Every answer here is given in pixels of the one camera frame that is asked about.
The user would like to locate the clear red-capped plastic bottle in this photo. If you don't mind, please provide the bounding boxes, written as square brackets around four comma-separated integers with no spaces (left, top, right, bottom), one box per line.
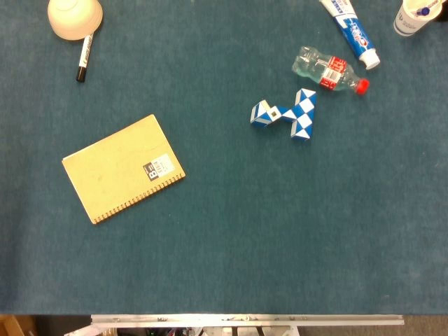
[291,45,370,96]

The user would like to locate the black whiteboard marker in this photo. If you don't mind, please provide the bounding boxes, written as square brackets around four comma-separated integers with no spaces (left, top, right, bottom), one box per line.
[76,33,95,83]

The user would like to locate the blue white toothpaste tube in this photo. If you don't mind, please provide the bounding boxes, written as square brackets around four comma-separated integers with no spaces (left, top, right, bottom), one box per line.
[319,0,382,71]

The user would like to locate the blue white snake puzzle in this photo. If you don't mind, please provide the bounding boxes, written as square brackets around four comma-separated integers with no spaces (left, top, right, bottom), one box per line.
[249,87,318,142]

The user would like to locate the blue felt table cloth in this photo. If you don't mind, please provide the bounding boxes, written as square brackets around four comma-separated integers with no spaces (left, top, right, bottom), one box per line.
[0,0,448,315]

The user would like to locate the white paper cup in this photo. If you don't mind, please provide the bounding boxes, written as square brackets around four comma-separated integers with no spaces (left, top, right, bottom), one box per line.
[393,0,444,38]

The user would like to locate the yellow spiral notebook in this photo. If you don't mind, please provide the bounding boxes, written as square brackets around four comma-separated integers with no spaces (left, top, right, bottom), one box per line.
[61,113,187,225]

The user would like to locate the brown cardboard box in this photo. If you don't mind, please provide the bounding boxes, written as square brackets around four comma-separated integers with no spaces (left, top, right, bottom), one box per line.
[0,314,26,336]

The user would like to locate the white upturned bowl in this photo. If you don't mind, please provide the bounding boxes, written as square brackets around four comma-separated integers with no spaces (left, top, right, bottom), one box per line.
[47,0,104,41]

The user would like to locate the aluminium frame rail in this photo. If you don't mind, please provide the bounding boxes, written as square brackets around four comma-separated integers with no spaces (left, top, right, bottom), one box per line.
[90,314,405,328]

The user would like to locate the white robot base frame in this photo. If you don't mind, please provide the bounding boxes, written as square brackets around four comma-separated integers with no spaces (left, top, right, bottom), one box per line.
[64,324,299,336]

